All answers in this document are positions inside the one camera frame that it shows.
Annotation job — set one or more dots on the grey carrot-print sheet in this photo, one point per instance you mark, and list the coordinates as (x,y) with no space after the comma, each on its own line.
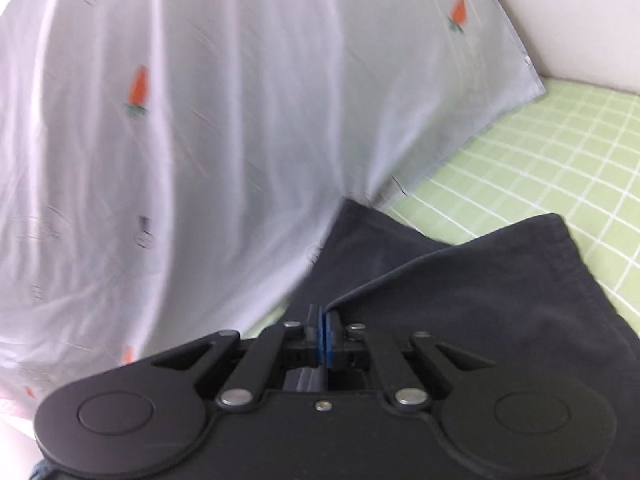
(225,135)

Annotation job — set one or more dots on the black pants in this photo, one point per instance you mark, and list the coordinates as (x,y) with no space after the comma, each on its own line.
(500,290)

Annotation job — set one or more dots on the green checked bed sheet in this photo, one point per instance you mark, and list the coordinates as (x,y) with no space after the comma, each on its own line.
(560,160)

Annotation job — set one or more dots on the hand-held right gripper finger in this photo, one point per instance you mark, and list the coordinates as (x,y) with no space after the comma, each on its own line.
(330,342)
(320,340)

